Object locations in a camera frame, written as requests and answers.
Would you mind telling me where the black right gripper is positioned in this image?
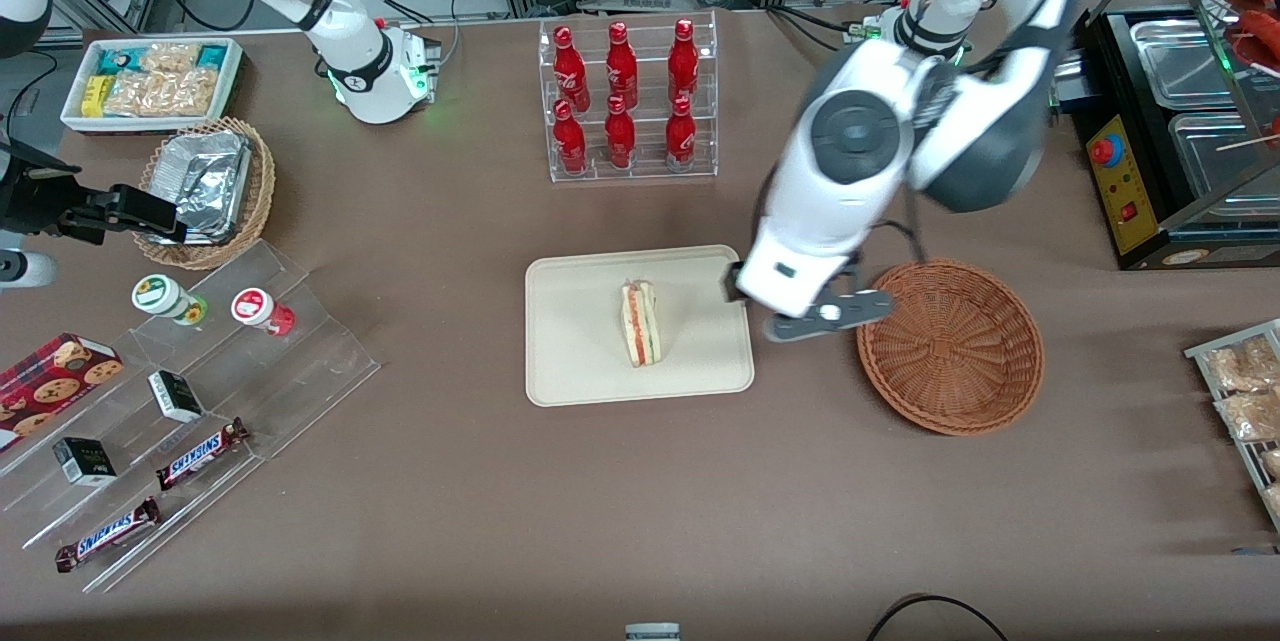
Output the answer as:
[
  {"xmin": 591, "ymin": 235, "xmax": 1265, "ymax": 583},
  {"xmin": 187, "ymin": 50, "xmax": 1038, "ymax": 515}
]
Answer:
[{"xmin": 0, "ymin": 142, "xmax": 192, "ymax": 245}]

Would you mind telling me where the triangular sandwich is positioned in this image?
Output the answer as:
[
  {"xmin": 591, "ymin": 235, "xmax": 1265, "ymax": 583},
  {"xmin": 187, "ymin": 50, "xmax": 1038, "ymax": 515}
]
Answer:
[{"xmin": 619, "ymin": 278, "xmax": 662, "ymax": 369}]

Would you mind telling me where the aluminium foil tray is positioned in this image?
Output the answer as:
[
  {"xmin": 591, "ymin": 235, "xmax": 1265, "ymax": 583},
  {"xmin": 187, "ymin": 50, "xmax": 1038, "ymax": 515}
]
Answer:
[{"xmin": 150, "ymin": 130, "xmax": 253, "ymax": 247}]

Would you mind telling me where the cream plastic tray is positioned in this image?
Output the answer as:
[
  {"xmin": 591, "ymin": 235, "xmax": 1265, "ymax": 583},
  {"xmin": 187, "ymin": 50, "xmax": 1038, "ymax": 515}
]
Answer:
[{"xmin": 525, "ymin": 244, "xmax": 756, "ymax": 409}]

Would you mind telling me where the light wicker basket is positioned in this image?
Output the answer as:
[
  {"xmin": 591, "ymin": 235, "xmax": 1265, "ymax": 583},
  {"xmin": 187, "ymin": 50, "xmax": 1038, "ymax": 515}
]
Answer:
[{"xmin": 133, "ymin": 116, "xmax": 277, "ymax": 271}]

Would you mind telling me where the brown wicker basket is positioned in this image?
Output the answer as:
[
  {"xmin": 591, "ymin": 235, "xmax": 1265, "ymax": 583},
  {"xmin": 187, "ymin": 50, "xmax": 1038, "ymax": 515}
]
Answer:
[{"xmin": 856, "ymin": 258, "xmax": 1046, "ymax": 438}]

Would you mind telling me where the clear bag of crackers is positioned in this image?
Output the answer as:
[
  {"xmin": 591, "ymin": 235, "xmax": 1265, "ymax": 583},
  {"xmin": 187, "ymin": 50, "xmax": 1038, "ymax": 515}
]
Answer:
[{"xmin": 104, "ymin": 43, "xmax": 222, "ymax": 119}]

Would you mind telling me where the green lidded cup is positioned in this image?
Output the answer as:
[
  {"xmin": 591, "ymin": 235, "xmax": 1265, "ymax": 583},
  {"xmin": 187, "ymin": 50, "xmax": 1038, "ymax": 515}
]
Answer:
[{"xmin": 131, "ymin": 274, "xmax": 209, "ymax": 327}]

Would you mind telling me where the red cola bottle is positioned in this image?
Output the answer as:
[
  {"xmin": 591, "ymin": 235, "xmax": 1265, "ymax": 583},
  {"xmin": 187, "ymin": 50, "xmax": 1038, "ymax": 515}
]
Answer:
[
  {"xmin": 664, "ymin": 96, "xmax": 698, "ymax": 173},
  {"xmin": 667, "ymin": 18, "xmax": 700, "ymax": 106},
  {"xmin": 551, "ymin": 25, "xmax": 592, "ymax": 112},
  {"xmin": 604, "ymin": 95, "xmax": 637, "ymax": 171},
  {"xmin": 552, "ymin": 99, "xmax": 589, "ymax": 176},
  {"xmin": 605, "ymin": 21, "xmax": 639, "ymax": 108}
]

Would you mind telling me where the white plastic snack bin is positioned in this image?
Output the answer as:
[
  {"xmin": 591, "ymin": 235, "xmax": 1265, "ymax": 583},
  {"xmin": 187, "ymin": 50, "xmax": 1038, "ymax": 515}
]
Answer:
[{"xmin": 60, "ymin": 37, "xmax": 245, "ymax": 136}]

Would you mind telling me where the red cookie box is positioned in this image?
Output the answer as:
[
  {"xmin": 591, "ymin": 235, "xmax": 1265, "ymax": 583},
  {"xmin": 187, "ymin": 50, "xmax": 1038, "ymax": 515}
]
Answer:
[{"xmin": 0, "ymin": 332, "xmax": 125, "ymax": 453}]

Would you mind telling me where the red lidded cup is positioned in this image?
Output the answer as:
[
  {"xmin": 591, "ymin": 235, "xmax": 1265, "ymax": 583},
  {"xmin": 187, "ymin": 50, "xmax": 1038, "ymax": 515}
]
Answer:
[{"xmin": 230, "ymin": 287, "xmax": 296, "ymax": 337}]

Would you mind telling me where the small black box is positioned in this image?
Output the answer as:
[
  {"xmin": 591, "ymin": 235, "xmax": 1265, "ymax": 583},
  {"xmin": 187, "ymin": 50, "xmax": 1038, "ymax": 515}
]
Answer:
[
  {"xmin": 148, "ymin": 370, "xmax": 205, "ymax": 424},
  {"xmin": 52, "ymin": 436, "xmax": 118, "ymax": 488}
]

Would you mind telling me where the clear acrylic bottle rack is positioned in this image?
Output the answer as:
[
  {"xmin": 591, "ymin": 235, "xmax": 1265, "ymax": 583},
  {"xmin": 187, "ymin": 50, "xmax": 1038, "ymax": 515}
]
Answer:
[{"xmin": 538, "ymin": 9, "xmax": 719, "ymax": 184}]

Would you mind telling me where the snickers bar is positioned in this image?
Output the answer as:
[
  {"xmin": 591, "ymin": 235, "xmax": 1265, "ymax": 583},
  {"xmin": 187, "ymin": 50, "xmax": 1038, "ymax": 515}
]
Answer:
[
  {"xmin": 54, "ymin": 496, "xmax": 162, "ymax": 574},
  {"xmin": 155, "ymin": 418, "xmax": 251, "ymax": 492}
]

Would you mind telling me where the clear acrylic stepped display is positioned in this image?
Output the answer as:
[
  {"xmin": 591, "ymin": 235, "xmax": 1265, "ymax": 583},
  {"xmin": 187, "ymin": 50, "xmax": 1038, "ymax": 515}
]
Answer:
[{"xmin": 0, "ymin": 239, "xmax": 382, "ymax": 594}]

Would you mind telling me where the black food warmer machine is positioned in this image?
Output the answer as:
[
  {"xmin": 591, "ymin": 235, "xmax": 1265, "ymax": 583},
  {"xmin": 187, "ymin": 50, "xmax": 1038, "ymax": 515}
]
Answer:
[{"xmin": 1048, "ymin": 0, "xmax": 1280, "ymax": 272}]

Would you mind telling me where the steel pan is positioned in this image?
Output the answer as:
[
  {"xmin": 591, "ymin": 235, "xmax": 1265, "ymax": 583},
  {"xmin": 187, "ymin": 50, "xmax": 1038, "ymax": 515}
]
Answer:
[
  {"xmin": 1167, "ymin": 110, "xmax": 1280, "ymax": 205},
  {"xmin": 1129, "ymin": 17, "xmax": 1242, "ymax": 113}
]

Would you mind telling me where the clear bag of snacks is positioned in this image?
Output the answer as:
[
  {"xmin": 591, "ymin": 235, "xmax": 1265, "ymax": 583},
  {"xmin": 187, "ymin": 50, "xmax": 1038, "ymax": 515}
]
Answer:
[
  {"xmin": 1203, "ymin": 335, "xmax": 1280, "ymax": 394},
  {"xmin": 1213, "ymin": 389, "xmax": 1280, "ymax": 443}
]

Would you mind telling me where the black cable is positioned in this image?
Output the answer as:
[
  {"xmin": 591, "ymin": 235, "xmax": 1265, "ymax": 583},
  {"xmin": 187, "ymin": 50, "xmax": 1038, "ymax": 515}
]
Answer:
[{"xmin": 865, "ymin": 594, "xmax": 1011, "ymax": 641}]

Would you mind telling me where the grey wire rack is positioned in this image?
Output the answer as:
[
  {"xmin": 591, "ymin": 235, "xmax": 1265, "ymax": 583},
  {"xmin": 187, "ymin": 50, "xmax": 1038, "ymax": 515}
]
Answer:
[{"xmin": 1184, "ymin": 319, "xmax": 1280, "ymax": 534}]

